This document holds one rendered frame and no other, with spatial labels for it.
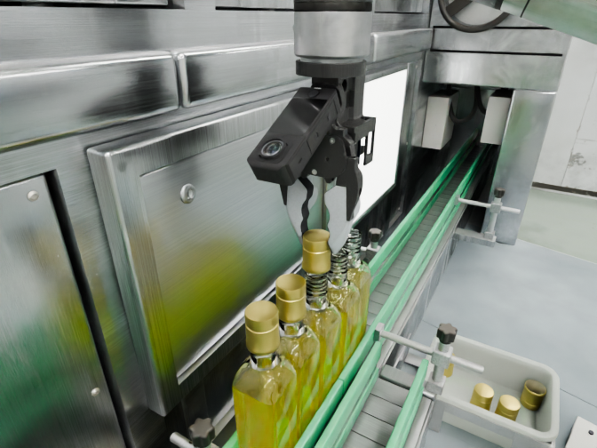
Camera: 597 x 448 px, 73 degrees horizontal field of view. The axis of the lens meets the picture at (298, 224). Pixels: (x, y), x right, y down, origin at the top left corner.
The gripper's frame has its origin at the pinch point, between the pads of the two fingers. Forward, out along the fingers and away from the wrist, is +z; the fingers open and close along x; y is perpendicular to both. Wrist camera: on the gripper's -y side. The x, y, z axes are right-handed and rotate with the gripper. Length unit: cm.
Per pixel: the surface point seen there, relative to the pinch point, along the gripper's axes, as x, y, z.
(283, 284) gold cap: 0.5, -6.4, 2.4
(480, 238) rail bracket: -12, 77, 32
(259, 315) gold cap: -0.3, -12.1, 2.4
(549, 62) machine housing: -17, 99, -13
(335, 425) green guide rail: -6.2, -5.5, 22.1
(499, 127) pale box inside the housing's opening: -8, 109, 8
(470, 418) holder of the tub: -20.9, 17.7, 36.8
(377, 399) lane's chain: -7.4, 7.9, 30.5
